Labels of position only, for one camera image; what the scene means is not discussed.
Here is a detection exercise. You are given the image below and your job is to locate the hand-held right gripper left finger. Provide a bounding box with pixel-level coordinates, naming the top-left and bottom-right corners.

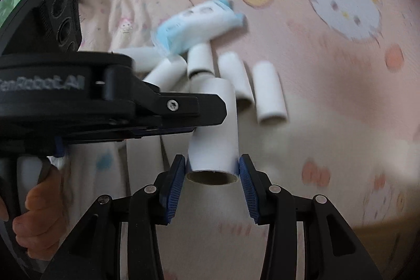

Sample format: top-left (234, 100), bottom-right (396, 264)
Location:
top-left (41, 154), bottom-right (187, 280)

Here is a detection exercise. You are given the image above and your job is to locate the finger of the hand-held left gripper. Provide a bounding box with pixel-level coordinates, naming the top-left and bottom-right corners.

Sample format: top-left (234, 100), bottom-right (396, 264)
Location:
top-left (104, 65), bottom-right (228, 138)
top-left (54, 124), bottom-right (197, 159)

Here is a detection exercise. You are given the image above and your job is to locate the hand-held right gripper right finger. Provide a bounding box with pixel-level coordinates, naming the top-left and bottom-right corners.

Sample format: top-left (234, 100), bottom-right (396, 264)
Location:
top-left (238, 154), bottom-right (384, 280)

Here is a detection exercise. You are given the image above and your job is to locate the cream cartoon printed blanket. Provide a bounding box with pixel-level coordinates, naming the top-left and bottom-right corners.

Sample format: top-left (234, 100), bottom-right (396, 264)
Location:
top-left (62, 0), bottom-right (194, 280)

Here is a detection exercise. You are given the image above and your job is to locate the white paper roll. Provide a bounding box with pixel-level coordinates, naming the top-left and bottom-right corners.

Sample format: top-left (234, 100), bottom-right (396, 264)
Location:
top-left (252, 61), bottom-right (289, 125)
top-left (186, 77), bottom-right (241, 186)
top-left (218, 52), bottom-right (255, 108)
top-left (115, 48), bottom-right (165, 73)
top-left (142, 54), bottom-right (188, 93)
top-left (187, 43), bottom-right (216, 79)
top-left (125, 132), bottom-right (165, 200)

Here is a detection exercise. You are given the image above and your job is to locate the pink cartoon printed mat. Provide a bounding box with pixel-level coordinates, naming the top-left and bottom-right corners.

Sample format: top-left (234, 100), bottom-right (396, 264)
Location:
top-left (108, 0), bottom-right (420, 280)

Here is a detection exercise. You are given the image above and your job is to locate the person's left hand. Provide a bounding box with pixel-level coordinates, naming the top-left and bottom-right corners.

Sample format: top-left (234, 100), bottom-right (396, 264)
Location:
top-left (0, 165), bottom-right (64, 262)

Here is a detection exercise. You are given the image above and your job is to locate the blue white tissue pack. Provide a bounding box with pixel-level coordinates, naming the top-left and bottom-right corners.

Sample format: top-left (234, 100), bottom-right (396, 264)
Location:
top-left (150, 0), bottom-right (247, 57)

